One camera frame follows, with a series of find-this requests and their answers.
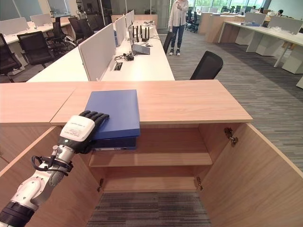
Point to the wooden low cabinet row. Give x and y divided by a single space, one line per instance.
220 23

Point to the metal door hinge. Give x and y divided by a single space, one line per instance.
199 183
231 135

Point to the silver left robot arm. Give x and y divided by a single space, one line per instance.
35 179

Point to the blue file folder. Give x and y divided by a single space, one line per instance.
116 113

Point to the wooden cabinet shelf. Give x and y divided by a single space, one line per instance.
154 156

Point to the person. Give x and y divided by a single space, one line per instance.
178 23

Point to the long white desk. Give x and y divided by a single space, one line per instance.
142 61

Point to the white desk with dividers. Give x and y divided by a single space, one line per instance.
21 29

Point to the neighbouring wooden cabinet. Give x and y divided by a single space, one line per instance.
26 111

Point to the white desk divider panel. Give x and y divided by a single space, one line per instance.
120 28
97 52

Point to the white desk with legs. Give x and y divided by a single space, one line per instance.
265 35

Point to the black antenna router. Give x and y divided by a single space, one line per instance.
141 34

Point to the wooden cabinet door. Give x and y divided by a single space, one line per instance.
255 179
59 189

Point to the wooden office cabinet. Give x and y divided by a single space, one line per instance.
151 142

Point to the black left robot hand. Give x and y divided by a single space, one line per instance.
77 128

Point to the open grey laptop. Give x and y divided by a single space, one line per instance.
139 46

